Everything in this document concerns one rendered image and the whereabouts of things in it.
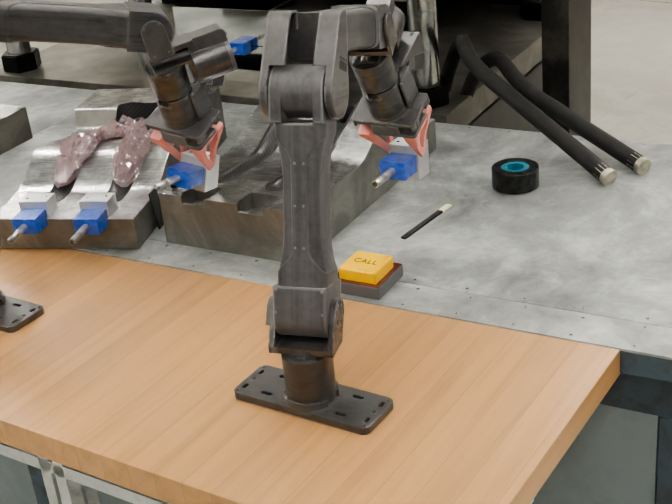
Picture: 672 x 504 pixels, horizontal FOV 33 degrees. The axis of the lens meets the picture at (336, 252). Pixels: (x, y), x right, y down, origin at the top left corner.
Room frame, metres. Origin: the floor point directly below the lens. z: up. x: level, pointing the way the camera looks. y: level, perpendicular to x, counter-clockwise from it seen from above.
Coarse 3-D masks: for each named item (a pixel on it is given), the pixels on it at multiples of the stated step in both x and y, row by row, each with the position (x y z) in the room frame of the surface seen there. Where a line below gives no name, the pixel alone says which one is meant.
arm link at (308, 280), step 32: (288, 64) 1.28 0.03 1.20; (288, 96) 1.25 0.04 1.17; (320, 96) 1.23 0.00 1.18; (288, 128) 1.24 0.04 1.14; (320, 128) 1.23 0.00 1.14; (288, 160) 1.23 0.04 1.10; (320, 160) 1.22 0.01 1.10; (288, 192) 1.22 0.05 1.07; (320, 192) 1.22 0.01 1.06; (288, 224) 1.21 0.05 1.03; (320, 224) 1.21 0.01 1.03; (288, 256) 1.20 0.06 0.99; (320, 256) 1.19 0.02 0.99; (288, 288) 1.19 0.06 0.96; (320, 288) 1.18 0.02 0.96; (288, 320) 1.18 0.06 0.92; (320, 320) 1.17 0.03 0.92
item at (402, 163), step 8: (392, 144) 1.61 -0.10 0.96; (400, 144) 1.60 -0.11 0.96; (392, 152) 1.61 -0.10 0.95; (400, 152) 1.60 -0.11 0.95; (408, 152) 1.59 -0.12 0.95; (384, 160) 1.58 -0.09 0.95; (392, 160) 1.57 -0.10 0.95; (400, 160) 1.57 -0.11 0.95; (408, 160) 1.57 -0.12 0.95; (416, 160) 1.59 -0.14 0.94; (424, 160) 1.60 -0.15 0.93; (384, 168) 1.57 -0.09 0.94; (392, 168) 1.56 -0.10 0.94; (400, 168) 1.56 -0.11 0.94; (408, 168) 1.56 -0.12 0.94; (416, 168) 1.59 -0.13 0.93; (424, 168) 1.60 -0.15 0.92; (384, 176) 1.54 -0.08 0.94; (392, 176) 1.56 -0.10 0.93; (400, 176) 1.56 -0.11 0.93; (408, 176) 1.56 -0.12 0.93; (416, 176) 1.59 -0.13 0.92; (376, 184) 1.53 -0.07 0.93
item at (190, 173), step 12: (192, 156) 1.67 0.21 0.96; (216, 156) 1.68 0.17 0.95; (168, 168) 1.64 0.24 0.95; (180, 168) 1.64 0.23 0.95; (192, 168) 1.65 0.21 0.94; (204, 168) 1.66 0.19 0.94; (216, 168) 1.68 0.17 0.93; (168, 180) 1.61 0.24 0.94; (180, 180) 1.63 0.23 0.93; (192, 180) 1.63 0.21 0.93; (204, 180) 1.65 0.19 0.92; (216, 180) 1.68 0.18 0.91
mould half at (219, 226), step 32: (256, 128) 1.90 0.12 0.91; (352, 128) 1.82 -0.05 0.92; (224, 160) 1.82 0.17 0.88; (352, 160) 1.75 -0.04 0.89; (160, 192) 1.69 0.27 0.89; (224, 192) 1.67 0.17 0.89; (256, 192) 1.65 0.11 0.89; (352, 192) 1.71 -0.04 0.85; (384, 192) 1.80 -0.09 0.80; (192, 224) 1.66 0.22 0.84; (224, 224) 1.63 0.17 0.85; (256, 224) 1.60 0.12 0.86; (256, 256) 1.60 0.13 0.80
